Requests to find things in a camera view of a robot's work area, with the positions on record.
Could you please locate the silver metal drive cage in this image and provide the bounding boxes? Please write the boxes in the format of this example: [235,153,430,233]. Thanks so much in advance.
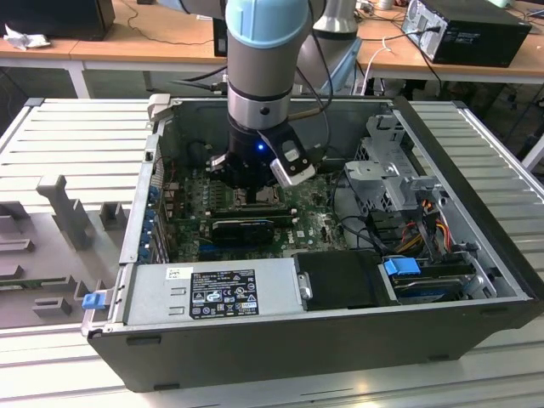
[343,112,448,239]

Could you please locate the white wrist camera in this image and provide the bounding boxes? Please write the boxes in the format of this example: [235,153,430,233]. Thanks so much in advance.
[269,139,317,189]

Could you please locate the black desktop computer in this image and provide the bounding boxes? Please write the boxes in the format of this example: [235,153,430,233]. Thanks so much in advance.
[401,0,534,69]

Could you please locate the grey plastic case latch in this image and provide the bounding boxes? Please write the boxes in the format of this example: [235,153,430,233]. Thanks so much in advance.
[146,93,172,124]

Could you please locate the yellow and red wires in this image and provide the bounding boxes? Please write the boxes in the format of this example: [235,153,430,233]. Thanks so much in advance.
[399,199,452,256]

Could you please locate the crumpled white paper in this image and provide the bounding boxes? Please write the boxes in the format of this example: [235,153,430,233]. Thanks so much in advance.
[3,23,53,52]

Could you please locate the wooden desk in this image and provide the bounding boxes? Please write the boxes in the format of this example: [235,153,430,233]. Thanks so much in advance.
[355,0,544,101]
[0,0,233,101]

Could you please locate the grey power supply unit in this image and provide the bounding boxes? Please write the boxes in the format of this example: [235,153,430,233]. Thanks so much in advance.
[122,256,308,327]

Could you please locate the grey parts rack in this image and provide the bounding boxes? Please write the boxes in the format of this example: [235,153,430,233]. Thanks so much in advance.
[0,173,133,331]

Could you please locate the black graphics card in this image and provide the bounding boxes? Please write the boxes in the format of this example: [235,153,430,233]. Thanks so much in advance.
[210,218,276,247]

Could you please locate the black plastic cover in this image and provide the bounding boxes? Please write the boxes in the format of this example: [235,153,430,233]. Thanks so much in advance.
[292,249,401,312]

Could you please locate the black wire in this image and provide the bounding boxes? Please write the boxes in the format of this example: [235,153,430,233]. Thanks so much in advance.
[331,169,386,256]

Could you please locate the metal socket cover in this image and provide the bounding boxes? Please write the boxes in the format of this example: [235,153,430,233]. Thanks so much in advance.
[232,185,283,209]

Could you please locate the CPU socket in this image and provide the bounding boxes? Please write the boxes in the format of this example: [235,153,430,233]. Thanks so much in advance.
[231,185,285,210]

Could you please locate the hard disk in blue carrier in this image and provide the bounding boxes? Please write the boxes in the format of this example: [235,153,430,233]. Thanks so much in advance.
[381,256,473,305]

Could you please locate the green motherboard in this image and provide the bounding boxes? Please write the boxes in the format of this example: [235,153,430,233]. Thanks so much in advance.
[167,163,356,263]

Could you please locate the small black box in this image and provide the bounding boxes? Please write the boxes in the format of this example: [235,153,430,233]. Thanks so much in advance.
[213,19,230,59]

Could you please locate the large black box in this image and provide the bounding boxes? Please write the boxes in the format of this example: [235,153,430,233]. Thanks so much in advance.
[0,0,116,43]

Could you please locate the black open PC case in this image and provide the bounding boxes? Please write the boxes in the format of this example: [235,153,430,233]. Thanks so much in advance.
[80,93,544,394]

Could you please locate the green RAM stick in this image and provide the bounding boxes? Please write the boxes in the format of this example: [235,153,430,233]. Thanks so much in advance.
[0,278,46,292]

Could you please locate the white cable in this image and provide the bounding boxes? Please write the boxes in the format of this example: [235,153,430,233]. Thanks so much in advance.
[351,36,393,97]

